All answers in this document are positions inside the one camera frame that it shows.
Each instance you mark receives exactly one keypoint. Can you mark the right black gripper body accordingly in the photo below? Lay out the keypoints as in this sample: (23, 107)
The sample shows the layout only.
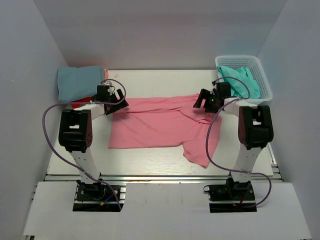
(208, 102)

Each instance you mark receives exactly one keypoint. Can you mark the white plastic basket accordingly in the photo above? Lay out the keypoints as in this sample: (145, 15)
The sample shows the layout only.
(253, 63)

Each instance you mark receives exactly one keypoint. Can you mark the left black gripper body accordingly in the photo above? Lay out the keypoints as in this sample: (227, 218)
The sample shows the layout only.
(116, 103)

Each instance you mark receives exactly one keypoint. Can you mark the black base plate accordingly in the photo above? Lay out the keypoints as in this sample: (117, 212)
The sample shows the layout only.
(98, 198)
(220, 201)

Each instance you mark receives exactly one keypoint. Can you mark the folded light pink t shirt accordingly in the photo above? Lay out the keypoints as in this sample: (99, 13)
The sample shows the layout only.
(106, 73)

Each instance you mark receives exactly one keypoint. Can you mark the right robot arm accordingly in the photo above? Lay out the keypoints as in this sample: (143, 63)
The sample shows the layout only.
(255, 129)

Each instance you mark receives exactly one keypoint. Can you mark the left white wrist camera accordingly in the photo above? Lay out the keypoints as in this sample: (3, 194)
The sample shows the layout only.
(108, 83)

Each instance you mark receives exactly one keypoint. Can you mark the folded red t shirt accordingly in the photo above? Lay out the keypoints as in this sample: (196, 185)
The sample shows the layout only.
(80, 102)

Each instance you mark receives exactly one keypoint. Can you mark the teal t shirt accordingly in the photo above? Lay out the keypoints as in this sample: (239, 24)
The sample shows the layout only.
(236, 78)

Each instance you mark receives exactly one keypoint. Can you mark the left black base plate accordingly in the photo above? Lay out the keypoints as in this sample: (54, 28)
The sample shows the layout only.
(98, 198)

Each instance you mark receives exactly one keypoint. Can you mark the folded blue-grey t shirt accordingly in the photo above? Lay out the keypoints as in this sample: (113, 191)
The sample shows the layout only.
(78, 83)

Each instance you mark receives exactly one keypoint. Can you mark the aluminium table rail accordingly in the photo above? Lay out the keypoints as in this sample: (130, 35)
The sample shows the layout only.
(140, 178)

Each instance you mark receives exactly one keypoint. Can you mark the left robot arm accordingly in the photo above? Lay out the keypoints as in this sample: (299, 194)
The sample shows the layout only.
(76, 132)

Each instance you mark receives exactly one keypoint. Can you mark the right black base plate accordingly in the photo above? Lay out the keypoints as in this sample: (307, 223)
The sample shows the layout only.
(220, 201)

